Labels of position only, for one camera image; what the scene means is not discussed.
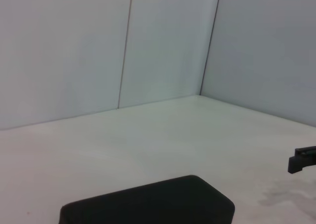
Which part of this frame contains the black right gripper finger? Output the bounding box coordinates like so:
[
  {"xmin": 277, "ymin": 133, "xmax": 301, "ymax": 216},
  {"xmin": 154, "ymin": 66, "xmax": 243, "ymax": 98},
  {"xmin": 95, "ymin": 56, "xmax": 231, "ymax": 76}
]
[{"xmin": 287, "ymin": 145, "xmax": 316, "ymax": 175}]

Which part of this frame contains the black glasses case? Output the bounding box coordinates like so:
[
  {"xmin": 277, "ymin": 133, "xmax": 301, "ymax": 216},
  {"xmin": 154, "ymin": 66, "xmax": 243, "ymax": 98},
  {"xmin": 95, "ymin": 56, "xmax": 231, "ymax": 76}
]
[{"xmin": 58, "ymin": 174, "xmax": 236, "ymax": 224}]

